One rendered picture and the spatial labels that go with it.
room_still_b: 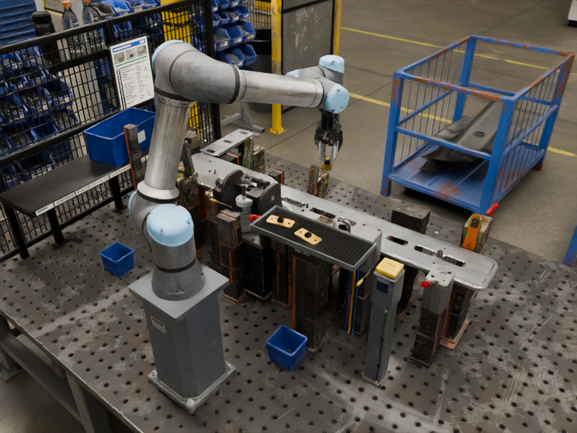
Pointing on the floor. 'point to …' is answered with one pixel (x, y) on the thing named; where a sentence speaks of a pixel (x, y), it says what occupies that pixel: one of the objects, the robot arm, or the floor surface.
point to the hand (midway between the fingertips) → (327, 159)
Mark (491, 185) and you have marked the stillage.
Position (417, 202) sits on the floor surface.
